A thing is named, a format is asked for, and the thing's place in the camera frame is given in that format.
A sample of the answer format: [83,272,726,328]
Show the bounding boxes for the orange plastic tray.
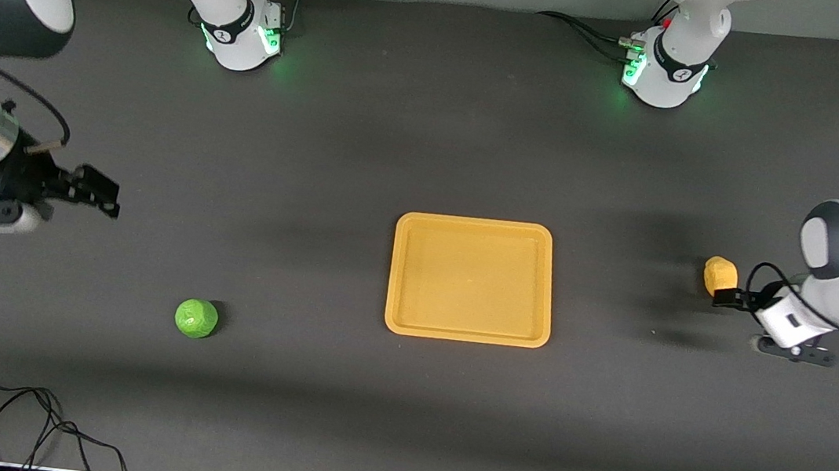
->
[382,208,564,352]

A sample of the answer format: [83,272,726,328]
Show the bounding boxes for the thin black loose cable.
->
[0,360,142,471]

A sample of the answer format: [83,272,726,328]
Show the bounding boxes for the green toy apple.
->
[173,297,221,342]

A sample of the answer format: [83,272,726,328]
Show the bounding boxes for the black left arm base cables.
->
[532,0,680,69]

